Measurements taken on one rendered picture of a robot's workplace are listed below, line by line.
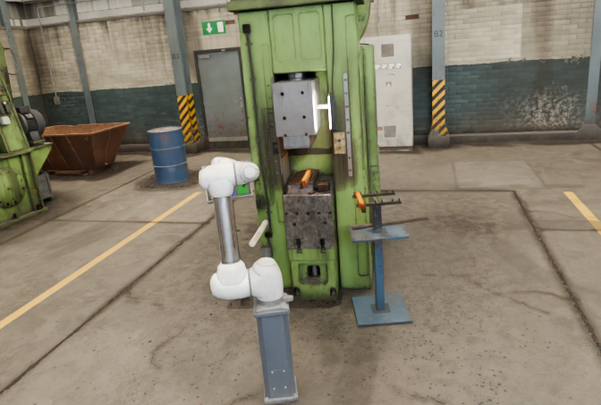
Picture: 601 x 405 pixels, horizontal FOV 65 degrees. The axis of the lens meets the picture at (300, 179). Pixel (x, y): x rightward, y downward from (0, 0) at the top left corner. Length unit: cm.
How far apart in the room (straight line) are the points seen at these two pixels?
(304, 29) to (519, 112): 653
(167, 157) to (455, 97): 536
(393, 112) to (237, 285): 661
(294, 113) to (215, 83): 691
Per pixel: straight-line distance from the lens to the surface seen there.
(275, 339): 281
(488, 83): 945
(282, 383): 299
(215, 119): 1047
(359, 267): 402
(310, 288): 392
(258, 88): 370
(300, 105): 351
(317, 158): 406
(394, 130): 887
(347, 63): 359
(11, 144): 762
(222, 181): 252
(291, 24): 364
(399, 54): 873
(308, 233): 370
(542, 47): 955
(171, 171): 808
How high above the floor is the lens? 199
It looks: 16 degrees down
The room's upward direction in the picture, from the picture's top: 5 degrees counter-clockwise
